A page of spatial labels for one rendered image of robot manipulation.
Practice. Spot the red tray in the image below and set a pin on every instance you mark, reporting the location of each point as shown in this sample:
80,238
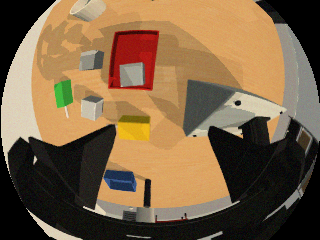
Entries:
133,47

